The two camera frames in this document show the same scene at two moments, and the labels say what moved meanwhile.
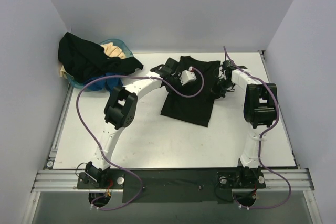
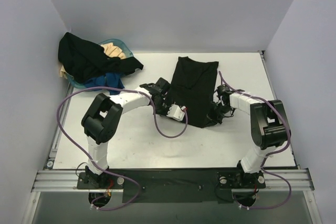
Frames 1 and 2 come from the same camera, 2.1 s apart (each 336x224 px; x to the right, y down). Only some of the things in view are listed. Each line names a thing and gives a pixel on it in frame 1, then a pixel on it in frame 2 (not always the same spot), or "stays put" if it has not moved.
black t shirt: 82,60 stays put
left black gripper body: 173,76 → 163,106
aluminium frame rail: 68,181 stays put
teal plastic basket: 80,86 stays put
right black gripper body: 220,85 → 216,109
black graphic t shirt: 187,93 stays put
